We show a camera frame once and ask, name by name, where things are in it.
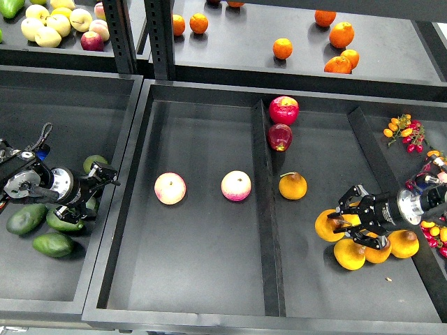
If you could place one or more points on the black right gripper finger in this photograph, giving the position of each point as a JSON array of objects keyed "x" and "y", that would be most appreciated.
[
  {"x": 355, "y": 201},
  {"x": 360, "y": 237}
]

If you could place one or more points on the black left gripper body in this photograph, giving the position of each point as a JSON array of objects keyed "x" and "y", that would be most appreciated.
[{"x": 74, "y": 189}]

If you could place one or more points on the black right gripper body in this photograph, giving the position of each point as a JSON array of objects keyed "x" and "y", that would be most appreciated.
[{"x": 380, "y": 214}]

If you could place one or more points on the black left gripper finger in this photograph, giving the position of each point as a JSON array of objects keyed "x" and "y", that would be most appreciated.
[
  {"x": 102, "y": 175},
  {"x": 70, "y": 215}
]

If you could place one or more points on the green avocado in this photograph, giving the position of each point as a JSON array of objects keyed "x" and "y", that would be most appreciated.
[
  {"x": 54, "y": 222},
  {"x": 54, "y": 244},
  {"x": 26, "y": 219},
  {"x": 92, "y": 204},
  {"x": 90, "y": 160}
]

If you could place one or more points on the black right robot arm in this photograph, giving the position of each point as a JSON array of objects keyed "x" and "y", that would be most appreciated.
[{"x": 425, "y": 201}]

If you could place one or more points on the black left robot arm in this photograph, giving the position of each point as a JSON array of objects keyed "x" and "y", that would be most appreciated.
[{"x": 26, "y": 179}]

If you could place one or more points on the green avocado top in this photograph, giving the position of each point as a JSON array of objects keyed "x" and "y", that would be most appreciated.
[{"x": 90, "y": 160}]

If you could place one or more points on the green avocado bottom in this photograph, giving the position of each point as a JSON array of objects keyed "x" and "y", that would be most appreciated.
[{"x": 54, "y": 244}]

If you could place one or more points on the black left tray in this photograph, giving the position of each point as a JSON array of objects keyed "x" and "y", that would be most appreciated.
[{"x": 92, "y": 113}]

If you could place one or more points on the black tray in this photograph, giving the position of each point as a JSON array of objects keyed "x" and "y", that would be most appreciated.
[
  {"x": 92, "y": 113},
  {"x": 195, "y": 266}
]

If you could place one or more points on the pink apple left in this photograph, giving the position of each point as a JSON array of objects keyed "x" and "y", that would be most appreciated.
[{"x": 169, "y": 188}]

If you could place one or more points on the pink apple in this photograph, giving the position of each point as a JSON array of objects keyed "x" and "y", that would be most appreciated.
[
  {"x": 169, "y": 188},
  {"x": 236, "y": 186}
]

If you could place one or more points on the cherry tomato bunch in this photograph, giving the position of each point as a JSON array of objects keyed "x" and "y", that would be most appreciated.
[{"x": 409, "y": 131}]

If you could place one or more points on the orange cherry tomatoes small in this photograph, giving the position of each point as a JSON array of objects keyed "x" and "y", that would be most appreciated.
[{"x": 435, "y": 157}]

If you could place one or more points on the dark red apple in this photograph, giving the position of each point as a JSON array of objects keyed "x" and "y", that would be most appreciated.
[{"x": 280, "y": 137}]

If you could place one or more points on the bright red apple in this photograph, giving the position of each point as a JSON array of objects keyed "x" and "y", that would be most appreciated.
[{"x": 284, "y": 110}]

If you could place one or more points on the black centre tray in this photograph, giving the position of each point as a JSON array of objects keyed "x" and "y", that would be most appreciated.
[{"x": 195, "y": 266}]

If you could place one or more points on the pink apple right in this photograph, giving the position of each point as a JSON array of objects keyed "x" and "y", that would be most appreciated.
[{"x": 236, "y": 186}]

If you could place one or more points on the orange lowest right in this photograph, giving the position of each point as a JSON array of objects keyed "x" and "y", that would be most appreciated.
[{"x": 338, "y": 64}]

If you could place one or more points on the red apple on shelf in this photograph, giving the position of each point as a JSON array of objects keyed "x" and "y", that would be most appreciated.
[{"x": 92, "y": 41}]

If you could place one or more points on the orange lower right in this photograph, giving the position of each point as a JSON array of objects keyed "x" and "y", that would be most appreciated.
[{"x": 352, "y": 55}]

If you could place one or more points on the pale peach on shelf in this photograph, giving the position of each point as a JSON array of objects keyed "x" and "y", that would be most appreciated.
[{"x": 101, "y": 28}]

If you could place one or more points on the yellow apple lower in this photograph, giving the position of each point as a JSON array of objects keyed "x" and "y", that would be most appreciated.
[{"x": 47, "y": 37}]

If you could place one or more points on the large orange right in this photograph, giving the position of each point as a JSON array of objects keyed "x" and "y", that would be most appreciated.
[{"x": 342, "y": 35}]

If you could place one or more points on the yellow apple middle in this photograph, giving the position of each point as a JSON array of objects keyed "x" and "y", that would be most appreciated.
[{"x": 60, "y": 23}]

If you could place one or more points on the yellow apple right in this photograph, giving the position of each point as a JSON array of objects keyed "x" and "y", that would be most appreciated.
[{"x": 80, "y": 19}]

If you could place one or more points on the orange centre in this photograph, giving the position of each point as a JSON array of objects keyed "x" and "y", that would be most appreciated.
[{"x": 282, "y": 48}]

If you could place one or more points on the yellow apple left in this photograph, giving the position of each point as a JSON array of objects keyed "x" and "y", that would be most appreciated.
[{"x": 29, "y": 28}]

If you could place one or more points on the orange far left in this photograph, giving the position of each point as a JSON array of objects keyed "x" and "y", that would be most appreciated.
[{"x": 179, "y": 25}]

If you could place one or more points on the black shelf post left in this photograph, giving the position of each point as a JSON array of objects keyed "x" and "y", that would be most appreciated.
[{"x": 119, "y": 26}]

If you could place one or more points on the black shelf post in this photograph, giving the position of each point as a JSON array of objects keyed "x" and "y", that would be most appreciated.
[
  {"x": 160, "y": 29},
  {"x": 119, "y": 26}
]

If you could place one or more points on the black shelf post right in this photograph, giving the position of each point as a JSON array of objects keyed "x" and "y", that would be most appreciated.
[{"x": 160, "y": 29}]

